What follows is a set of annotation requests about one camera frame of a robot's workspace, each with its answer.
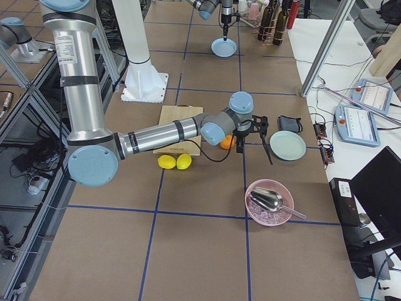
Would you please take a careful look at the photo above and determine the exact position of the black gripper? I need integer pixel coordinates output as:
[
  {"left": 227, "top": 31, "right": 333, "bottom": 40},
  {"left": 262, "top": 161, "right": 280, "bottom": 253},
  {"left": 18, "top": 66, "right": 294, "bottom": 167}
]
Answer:
[
  {"left": 221, "top": 4, "right": 241, "bottom": 30},
  {"left": 234, "top": 115, "right": 273, "bottom": 165}
]

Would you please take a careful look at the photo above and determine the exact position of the metal scoop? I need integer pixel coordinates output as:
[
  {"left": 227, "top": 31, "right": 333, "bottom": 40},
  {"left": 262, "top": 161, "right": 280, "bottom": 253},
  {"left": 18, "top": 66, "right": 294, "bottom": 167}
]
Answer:
[{"left": 250, "top": 187, "right": 306, "bottom": 220}]

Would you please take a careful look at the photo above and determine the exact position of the grey folded cloth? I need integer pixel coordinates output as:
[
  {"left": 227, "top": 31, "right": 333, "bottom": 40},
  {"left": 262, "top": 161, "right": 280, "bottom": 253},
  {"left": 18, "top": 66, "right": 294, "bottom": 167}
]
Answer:
[{"left": 278, "top": 115, "right": 303, "bottom": 133}]

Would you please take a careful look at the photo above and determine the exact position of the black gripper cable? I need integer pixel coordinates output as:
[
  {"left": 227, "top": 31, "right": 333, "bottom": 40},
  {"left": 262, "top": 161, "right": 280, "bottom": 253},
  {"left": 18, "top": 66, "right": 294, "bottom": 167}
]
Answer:
[{"left": 175, "top": 119, "right": 251, "bottom": 163}]

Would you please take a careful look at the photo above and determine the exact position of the far teach pendant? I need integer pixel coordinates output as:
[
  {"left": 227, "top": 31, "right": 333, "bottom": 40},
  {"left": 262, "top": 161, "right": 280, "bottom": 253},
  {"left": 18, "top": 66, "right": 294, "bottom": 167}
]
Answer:
[{"left": 352, "top": 78, "right": 393, "bottom": 115}]

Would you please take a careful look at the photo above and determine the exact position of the black computer monitor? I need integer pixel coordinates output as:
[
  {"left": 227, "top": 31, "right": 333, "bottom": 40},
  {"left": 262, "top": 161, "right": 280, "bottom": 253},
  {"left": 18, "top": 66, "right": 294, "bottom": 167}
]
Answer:
[{"left": 350, "top": 146, "right": 400, "bottom": 238}]

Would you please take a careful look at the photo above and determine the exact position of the yellow lemon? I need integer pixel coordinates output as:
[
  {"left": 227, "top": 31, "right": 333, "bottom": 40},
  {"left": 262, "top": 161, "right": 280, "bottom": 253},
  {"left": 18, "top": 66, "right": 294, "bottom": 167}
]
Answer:
[
  {"left": 176, "top": 154, "right": 192, "bottom": 170},
  {"left": 157, "top": 155, "right": 176, "bottom": 169}
]

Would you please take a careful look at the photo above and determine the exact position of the aluminium frame post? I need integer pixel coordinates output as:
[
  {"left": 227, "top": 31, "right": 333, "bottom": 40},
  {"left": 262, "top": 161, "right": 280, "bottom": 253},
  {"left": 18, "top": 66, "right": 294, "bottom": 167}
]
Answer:
[{"left": 300, "top": 0, "right": 355, "bottom": 97}]

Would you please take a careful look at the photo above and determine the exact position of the light blue plate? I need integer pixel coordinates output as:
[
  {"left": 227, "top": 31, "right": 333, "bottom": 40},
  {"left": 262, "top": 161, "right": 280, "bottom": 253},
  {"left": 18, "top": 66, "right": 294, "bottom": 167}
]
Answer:
[{"left": 211, "top": 38, "right": 237, "bottom": 58}]

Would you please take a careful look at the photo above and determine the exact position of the upper yellow lemon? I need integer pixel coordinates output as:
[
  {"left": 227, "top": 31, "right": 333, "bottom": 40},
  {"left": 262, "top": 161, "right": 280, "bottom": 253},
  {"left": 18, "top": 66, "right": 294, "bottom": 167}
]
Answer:
[{"left": 176, "top": 154, "right": 192, "bottom": 170}]

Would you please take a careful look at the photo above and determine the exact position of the lower yellow lemon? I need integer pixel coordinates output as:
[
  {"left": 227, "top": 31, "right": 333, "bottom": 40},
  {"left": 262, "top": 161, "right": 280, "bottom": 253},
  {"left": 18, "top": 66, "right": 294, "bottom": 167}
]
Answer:
[{"left": 157, "top": 155, "right": 176, "bottom": 169}]

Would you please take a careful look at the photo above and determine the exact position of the near teach pendant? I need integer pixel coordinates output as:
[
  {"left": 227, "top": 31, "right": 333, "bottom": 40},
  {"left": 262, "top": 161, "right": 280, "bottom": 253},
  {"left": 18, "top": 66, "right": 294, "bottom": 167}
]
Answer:
[{"left": 335, "top": 105, "right": 380, "bottom": 147}]

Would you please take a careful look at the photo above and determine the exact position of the orange mandarin fruit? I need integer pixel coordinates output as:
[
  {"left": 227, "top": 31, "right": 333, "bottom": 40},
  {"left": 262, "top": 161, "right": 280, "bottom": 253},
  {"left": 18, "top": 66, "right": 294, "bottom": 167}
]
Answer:
[{"left": 220, "top": 135, "right": 236, "bottom": 150}]

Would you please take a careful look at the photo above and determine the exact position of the red thermos bottle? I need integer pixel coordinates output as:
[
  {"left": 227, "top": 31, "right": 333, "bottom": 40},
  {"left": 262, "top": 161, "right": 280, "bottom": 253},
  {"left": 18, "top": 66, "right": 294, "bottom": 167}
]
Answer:
[{"left": 286, "top": 0, "right": 301, "bottom": 29}]

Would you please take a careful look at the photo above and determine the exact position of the lower dark wine bottle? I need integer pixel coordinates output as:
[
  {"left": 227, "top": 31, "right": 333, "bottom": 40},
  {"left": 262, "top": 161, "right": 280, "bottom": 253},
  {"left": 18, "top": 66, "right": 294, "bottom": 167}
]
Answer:
[{"left": 273, "top": 1, "right": 289, "bottom": 46}]

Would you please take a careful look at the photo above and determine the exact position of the orange connector board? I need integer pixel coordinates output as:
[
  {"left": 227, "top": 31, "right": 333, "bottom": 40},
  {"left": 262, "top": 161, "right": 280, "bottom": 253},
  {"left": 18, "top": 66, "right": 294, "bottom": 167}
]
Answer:
[{"left": 313, "top": 122, "right": 335, "bottom": 166}]

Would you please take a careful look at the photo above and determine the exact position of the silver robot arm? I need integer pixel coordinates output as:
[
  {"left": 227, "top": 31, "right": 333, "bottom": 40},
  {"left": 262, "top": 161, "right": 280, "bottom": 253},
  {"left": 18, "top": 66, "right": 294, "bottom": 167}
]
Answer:
[
  {"left": 39, "top": 1, "right": 273, "bottom": 187},
  {"left": 186, "top": 0, "right": 241, "bottom": 31}
]

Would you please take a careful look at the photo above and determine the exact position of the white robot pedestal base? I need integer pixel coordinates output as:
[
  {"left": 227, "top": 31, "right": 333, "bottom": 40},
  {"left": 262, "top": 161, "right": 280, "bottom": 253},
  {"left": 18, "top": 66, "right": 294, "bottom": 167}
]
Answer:
[{"left": 112, "top": 0, "right": 169, "bottom": 103}]

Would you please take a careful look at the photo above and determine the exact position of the black desktop box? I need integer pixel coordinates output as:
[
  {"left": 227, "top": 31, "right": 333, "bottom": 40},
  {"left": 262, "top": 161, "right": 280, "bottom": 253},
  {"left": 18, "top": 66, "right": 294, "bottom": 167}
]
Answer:
[{"left": 329, "top": 177, "right": 360, "bottom": 227}]

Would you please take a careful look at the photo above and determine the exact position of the teach pendant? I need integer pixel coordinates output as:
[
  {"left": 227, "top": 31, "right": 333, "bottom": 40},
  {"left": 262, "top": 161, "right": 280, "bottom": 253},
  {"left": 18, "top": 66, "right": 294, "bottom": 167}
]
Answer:
[
  {"left": 352, "top": 78, "right": 393, "bottom": 115},
  {"left": 335, "top": 105, "right": 380, "bottom": 147}
]

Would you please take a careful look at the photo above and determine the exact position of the copper wire bottle rack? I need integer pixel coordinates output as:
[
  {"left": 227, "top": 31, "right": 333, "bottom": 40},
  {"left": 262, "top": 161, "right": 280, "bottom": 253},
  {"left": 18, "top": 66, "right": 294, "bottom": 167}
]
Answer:
[{"left": 259, "top": 19, "right": 286, "bottom": 46}]

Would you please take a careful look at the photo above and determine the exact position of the dark wine bottle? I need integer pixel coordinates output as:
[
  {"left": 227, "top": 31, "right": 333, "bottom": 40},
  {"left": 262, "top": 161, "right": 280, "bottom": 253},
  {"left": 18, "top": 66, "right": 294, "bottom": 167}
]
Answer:
[
  {"left": 258, "top": 1, "right": 274, "bottom": 41},
  {"left": 273, "top": 1, "right": 289, "bottom": 46}
]

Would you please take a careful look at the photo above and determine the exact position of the bamboo cutting board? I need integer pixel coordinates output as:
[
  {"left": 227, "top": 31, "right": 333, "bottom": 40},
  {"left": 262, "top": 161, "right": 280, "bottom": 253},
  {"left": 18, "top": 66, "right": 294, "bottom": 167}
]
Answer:
[{"left": 152, "top": 105, "right": 204, "bottom": 156}]

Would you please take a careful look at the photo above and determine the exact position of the pale green plate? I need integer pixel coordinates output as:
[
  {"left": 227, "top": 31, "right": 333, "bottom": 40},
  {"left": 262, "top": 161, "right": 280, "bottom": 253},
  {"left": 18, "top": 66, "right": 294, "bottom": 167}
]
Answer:
[{"left": 269, "top": 130, "right": 306, "bottom": 161}]

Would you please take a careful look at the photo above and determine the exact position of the pink bowl with ice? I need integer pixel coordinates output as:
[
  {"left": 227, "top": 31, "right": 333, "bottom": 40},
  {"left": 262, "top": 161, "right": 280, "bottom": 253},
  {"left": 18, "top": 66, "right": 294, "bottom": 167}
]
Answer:
[{"left": 245, "top": 179, "right": 294, "bottom": 226}]

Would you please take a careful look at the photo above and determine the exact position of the upper dark wine bottle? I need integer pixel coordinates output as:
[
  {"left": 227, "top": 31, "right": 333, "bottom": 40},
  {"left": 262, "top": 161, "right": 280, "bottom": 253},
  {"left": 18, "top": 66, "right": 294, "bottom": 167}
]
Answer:
[{"left": 258, "top": 1, "right": 274, "bottom": 41}]

